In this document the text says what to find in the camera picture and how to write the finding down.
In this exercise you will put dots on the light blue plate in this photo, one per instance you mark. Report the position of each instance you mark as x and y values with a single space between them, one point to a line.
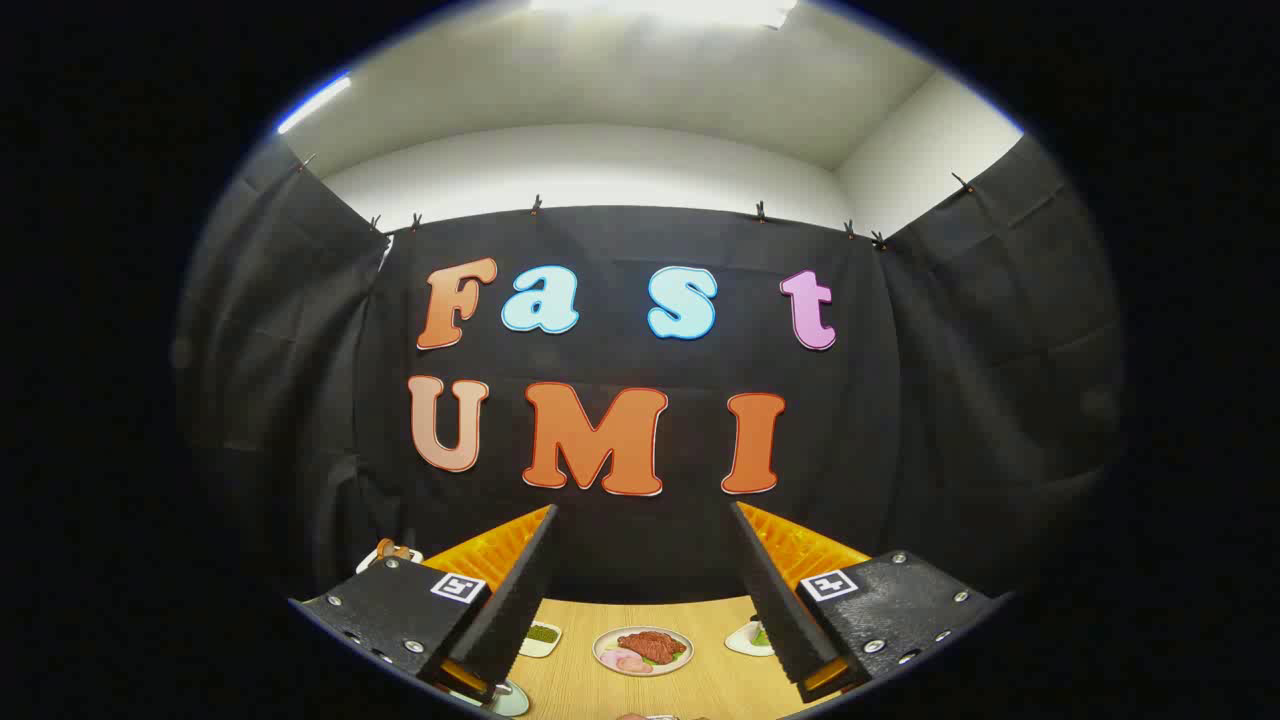
512 698

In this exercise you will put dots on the pink ham slices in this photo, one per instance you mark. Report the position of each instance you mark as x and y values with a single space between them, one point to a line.
625 660

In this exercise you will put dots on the ceiling strip light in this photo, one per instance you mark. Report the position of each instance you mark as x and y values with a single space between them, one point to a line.
313 103

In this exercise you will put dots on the white toaster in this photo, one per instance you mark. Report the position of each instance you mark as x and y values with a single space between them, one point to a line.
368 560

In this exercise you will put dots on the white divided dish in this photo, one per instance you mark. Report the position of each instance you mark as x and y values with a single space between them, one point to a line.
548 649

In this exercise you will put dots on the brown grilled meat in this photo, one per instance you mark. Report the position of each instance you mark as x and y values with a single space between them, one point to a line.
650 645

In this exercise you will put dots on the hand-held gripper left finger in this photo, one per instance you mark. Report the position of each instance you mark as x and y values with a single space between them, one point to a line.
520 600

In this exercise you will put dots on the green beans heap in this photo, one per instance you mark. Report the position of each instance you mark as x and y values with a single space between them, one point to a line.
541 633

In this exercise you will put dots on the green and silver bottle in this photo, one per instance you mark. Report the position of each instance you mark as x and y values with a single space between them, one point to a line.
762 636

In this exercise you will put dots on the toasted bread slice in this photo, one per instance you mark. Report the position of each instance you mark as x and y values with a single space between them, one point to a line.
390 549

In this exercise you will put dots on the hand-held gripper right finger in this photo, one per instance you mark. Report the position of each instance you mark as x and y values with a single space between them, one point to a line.
770 600

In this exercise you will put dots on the row of black cloth clamps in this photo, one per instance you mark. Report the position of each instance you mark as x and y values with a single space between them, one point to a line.
760 211

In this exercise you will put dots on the white plate with food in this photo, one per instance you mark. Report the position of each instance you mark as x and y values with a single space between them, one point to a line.
604 645

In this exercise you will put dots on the small white tray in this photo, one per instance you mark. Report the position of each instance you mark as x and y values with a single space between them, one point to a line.
742 638

